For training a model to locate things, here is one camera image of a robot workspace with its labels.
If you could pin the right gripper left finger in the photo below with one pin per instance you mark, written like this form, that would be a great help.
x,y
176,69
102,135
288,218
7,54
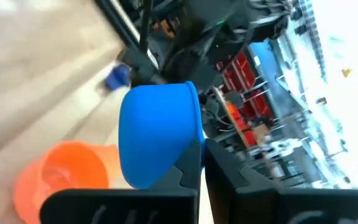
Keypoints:
x,y
120,208

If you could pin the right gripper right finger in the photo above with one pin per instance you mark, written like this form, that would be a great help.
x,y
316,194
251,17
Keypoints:
x,y
259,205

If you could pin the orange large measuring cup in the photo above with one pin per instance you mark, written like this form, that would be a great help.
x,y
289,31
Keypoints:
x,y
70,168

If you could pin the bright blue measuring cup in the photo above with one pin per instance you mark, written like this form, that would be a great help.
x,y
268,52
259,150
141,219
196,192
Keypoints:
x,y
157,133

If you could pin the indigo small measuring cup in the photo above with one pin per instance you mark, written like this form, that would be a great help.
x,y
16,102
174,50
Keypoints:
x,y
118,77

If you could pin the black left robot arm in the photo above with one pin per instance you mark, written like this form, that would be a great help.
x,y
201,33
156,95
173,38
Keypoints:
x,y
204,28

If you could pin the red storage bin rack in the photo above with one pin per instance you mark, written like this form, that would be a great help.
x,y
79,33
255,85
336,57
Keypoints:
x,y
244,74

